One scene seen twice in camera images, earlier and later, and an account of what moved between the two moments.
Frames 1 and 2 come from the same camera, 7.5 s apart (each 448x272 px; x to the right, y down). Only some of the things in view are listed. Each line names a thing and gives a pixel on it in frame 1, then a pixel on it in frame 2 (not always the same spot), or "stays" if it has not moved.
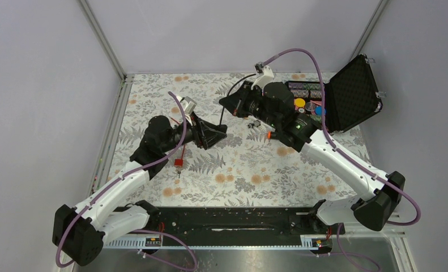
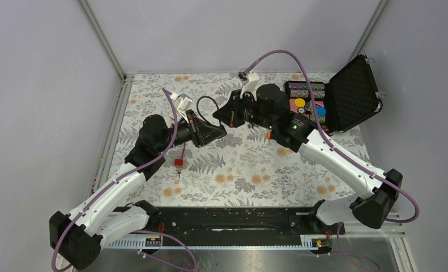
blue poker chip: (318, 110) stays
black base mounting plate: (235, 221) stays
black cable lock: (223, 127) → (197, 109)
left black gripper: (206, 134) stays
